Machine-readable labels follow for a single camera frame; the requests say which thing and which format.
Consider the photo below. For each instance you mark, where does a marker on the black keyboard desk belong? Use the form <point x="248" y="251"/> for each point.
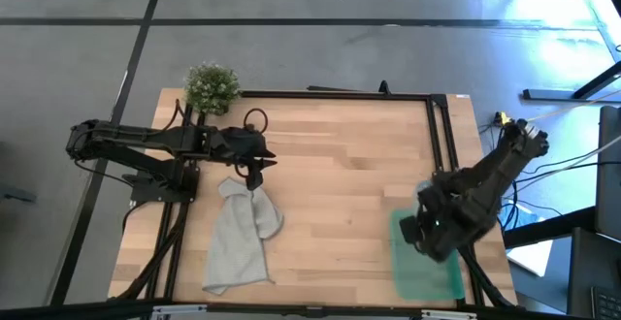
<point x="589" y="262"/>

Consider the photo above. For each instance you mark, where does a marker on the grey waffle microfiber towel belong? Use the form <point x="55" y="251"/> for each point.
<point x="238" y="242"/>

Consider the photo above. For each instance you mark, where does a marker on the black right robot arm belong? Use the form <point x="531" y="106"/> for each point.
<point x="509" y="160"/>

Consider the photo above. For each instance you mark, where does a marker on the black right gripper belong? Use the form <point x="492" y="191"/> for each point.
<point x="441" y="223"/>

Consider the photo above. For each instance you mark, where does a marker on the green translucent plastic basket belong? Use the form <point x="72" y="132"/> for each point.
<point x="422" y="281"/>

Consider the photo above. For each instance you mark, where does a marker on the black aluminium rig frame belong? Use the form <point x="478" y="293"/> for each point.
<point x="339" y="95"/>

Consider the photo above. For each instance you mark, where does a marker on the black keyboard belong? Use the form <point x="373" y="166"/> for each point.
<point x="607" y="304"/>

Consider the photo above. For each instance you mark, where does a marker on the white paper sheet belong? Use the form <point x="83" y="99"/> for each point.
<point x="531" y="258"/>

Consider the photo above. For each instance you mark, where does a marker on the small green potted plant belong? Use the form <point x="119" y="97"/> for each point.
<point x="212" y="89"/>

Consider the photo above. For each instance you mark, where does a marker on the black table clamp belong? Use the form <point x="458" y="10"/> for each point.
<point x="384" y="87"/>

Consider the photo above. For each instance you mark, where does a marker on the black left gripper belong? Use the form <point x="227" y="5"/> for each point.
<point x="238" y="143"/>

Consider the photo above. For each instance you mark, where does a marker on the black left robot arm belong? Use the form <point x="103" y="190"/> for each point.
<point x="145" y="138"/>

